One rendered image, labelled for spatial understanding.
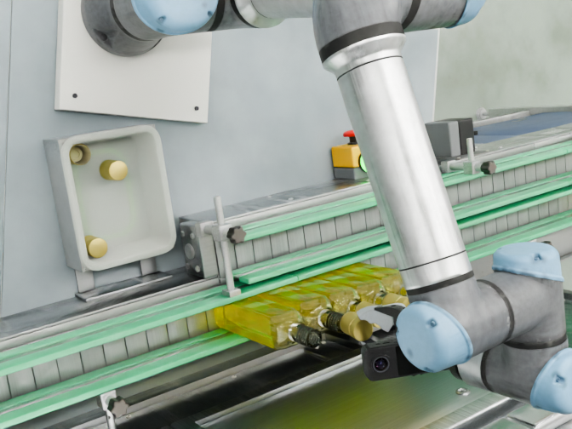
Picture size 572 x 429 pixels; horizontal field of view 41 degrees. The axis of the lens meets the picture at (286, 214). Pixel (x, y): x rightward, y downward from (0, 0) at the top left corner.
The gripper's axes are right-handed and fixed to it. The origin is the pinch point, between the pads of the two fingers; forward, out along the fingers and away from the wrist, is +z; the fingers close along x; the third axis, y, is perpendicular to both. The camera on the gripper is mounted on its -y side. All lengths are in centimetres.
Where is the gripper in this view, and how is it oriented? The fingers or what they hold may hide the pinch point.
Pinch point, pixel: (361, 328)
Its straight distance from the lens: 116.0
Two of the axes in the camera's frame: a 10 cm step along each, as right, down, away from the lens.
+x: -1.3, -9.7, -1.8
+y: 8.1, -2.1, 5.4
